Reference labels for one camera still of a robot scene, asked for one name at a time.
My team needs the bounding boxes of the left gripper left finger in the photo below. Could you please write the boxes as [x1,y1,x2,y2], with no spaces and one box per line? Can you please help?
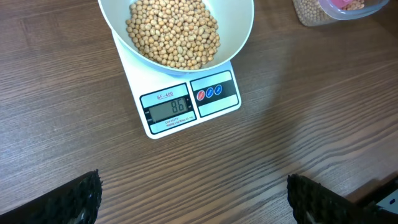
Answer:
[1,169,103,224]

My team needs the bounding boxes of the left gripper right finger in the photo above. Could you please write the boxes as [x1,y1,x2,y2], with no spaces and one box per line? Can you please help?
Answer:
[287,174,376,224]

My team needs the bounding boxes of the pink measuring scoop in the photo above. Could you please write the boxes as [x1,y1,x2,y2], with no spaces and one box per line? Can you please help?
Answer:
[330,0,353,9]

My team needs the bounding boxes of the white digital kitchen scale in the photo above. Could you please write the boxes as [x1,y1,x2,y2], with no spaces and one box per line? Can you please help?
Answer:
[114,38,241,139]

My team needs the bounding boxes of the white bowl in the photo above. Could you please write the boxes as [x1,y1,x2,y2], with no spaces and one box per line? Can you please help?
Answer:
[98,0,254,75]

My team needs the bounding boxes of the soybeans in bowl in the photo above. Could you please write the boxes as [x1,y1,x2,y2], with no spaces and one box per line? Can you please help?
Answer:
[126,0,221,70]

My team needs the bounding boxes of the yellow soybeans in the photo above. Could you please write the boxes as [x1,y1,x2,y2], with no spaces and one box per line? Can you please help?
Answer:
[292,0,367,27]

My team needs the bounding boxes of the clear plastic container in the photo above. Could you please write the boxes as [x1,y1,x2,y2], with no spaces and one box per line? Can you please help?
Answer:
[291,0,391,27]

